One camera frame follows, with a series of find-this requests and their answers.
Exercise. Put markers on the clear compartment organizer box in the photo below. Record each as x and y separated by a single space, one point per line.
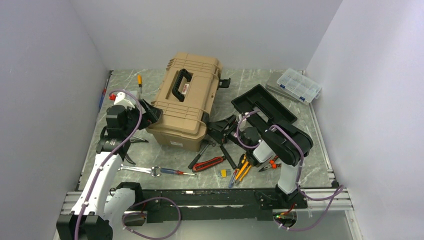
299 86

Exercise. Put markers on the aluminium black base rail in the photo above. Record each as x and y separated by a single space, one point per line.
228 204

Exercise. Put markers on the orange handled pliers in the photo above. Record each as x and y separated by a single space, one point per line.
272 164

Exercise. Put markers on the yellow handled screwdriver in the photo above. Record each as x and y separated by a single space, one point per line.
140 83

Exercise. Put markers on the black tool tray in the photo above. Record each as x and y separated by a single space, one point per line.
258 98

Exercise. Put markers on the black handled cutters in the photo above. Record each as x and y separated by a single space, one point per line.
129 156

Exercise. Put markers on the small claw hammer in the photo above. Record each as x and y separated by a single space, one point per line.
201 152

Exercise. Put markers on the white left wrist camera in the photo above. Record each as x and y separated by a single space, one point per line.
123 99

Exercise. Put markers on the red black utility knife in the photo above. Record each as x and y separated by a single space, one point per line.
204 165

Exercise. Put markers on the tan plastic toolbox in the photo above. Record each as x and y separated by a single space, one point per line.
186 96

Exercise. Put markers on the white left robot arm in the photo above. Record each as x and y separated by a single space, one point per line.
93 217

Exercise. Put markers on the silver combination wrench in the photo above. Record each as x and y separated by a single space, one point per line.
152 171

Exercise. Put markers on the orange black utility knife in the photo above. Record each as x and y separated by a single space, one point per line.
242 169

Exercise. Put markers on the blue red screwdriver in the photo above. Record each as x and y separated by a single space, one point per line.
175 172

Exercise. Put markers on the blue red tool at wall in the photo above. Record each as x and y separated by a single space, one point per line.
103 93

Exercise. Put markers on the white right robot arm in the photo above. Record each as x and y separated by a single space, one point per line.
262 140

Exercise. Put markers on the large black-handled hammer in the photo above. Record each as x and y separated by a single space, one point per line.
227 155

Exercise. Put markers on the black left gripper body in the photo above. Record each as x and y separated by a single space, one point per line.
134 114

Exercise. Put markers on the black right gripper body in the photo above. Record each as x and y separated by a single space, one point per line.
231 133

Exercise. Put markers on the grey flat case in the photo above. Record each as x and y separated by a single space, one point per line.
272 86

